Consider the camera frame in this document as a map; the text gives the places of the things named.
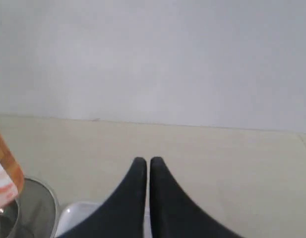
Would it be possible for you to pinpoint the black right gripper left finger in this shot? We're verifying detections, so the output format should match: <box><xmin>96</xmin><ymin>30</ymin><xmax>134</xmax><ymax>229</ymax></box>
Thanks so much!
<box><xmin>60</xmin><ymin>157</ymin><xmax>147</xmax><ymax>238</ymax></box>

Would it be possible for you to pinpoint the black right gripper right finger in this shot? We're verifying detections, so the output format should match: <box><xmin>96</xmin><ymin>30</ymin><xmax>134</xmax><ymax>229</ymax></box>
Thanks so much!
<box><xmin>149</xmin><ymin>157</ymin><xmax>240</xmax><ymax>238</ymax></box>

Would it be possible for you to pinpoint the orange pump soap bottle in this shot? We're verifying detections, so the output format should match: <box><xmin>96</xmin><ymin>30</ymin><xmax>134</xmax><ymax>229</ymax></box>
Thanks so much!
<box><xmin>0</xmin><ymin>134</ymin><xmax>24</xmax><ymax>208</ymax></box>

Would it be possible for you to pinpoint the small stainless steel bowl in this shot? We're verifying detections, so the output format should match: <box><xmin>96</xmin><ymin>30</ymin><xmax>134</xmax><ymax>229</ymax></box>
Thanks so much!
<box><xmin>0</xmin><ymin>199</ymin><xmax>21</xmax><ymax>238</ymax></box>

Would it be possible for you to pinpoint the white plastic tray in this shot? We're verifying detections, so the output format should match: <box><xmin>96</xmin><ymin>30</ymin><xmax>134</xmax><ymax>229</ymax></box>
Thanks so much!
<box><xmin>55</xmin><ymin>201</ymin><xmax>147</xmax><ymax>238</ymax></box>

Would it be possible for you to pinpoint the steel mesh strainer basket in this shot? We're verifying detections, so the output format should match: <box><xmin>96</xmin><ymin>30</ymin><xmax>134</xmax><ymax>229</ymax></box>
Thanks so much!
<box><xmin>8</xmin><ymin>176</ymin><xmax>60</xmax><ymax>238</ymax></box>

